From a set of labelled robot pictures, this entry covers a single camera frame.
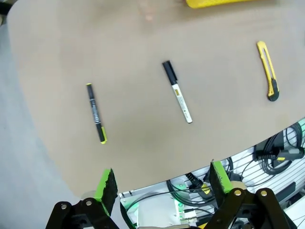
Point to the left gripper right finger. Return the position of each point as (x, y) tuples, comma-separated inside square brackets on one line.
[(221, 181)]

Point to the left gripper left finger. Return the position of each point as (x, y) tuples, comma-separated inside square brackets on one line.
[(104, 190)]

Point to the white marker black cap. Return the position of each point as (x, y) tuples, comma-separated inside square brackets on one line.
[(179, 97)]

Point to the yellow utility knife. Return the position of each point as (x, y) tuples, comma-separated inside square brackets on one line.
[(268, 64)]

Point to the yellow plastic shopping basket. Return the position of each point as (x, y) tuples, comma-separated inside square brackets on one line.
[(214, 3)]

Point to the black connector plug yellow label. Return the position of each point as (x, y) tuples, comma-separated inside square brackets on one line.
[(195, 182)]

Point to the white slotted base panel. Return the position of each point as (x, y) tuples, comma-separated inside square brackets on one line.
[(250, 171)]

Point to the silver electronics box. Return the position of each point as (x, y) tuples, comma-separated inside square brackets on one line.
[(155, 212)]

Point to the black power adapter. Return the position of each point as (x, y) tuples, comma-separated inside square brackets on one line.
[(280, 140)]

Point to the black highlighter pen yellow caps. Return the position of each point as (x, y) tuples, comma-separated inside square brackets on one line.
[(95, 112)]

